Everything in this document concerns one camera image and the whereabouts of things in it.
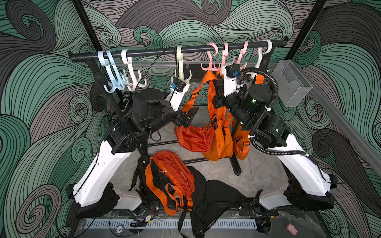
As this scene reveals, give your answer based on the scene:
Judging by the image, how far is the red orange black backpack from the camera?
2.39 ft

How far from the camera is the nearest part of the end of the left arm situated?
1.45 ft

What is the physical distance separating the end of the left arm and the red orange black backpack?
43 centimetres
